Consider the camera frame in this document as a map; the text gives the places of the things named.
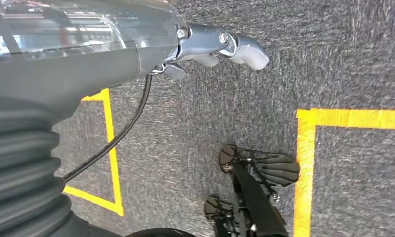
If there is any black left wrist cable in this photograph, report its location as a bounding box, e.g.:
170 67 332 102
63 73 154 183

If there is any yellow floor tape square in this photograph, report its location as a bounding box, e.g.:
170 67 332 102
293 108 395 237
63 88 124 217

